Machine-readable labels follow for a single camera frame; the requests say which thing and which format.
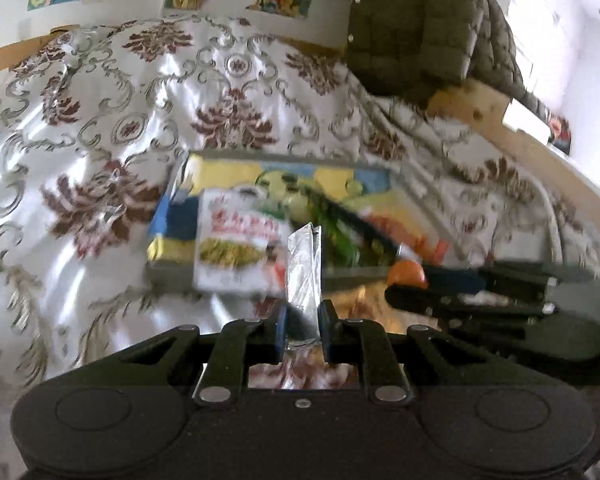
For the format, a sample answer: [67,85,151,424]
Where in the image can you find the wooden bed frame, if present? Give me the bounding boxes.
[0,30,600,202]

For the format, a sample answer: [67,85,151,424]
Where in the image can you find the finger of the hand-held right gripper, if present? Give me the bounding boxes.
[386,286,557,323]
[421,261,594,302]

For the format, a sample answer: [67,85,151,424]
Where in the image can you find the white shelf board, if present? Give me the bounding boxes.
[500,99,554,144]

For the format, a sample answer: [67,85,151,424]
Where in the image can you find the floral satin bedspread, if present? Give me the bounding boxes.
[0,14,600,480]

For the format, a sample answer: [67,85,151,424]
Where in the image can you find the small foil snack packet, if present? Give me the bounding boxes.
[286,222,324,350]

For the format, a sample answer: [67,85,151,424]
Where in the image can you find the small blue packet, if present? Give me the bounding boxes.
[166,198,201,242]

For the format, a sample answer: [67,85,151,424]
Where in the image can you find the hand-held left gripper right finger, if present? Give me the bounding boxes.
[317,300,502,407]

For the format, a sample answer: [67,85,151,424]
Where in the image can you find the olive quilted jacket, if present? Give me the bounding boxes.
[346,0,552,117]

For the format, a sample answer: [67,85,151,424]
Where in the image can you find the white snack packet green beans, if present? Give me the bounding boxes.
[193,187,292,294]

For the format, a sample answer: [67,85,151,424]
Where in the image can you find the colourful printed box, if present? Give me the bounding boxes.
[549,114,574,155]

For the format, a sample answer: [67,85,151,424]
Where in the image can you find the grey tray with cartoon print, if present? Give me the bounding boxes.
[146,150,483,292]

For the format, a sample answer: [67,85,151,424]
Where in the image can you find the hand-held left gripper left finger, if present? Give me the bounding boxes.
[112,304,287,407]

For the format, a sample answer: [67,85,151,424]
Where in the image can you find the orange snack packet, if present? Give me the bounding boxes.
[360,210,451,291]

